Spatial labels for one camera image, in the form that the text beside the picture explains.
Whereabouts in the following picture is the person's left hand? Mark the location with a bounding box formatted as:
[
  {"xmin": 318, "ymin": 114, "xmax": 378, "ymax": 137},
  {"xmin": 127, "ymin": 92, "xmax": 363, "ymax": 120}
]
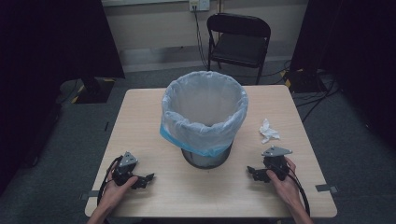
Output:
[{"xmin": 100, "ymin": 173, "xmax": 139, "ymax": 214}]

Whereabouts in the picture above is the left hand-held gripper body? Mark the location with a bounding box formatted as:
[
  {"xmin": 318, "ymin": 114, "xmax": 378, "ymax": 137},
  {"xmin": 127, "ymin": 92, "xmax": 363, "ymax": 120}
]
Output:
[{"xmin": 111, "ymin": 150, "xmax": 139, "ymax": 188}]

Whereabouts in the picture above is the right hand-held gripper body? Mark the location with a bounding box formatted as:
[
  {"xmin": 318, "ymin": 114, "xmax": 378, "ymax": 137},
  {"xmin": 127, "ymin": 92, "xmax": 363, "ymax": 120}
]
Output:
[{"xmin": 261, "ymin": 145, "xmax": 293, "ymax": 182}]

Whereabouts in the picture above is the person's right hand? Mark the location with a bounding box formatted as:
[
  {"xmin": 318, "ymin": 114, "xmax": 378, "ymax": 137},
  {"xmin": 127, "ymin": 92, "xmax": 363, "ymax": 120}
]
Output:
[{"xmin": 265, "ymin": 156, "xmax": 303, "ymax": 206}]

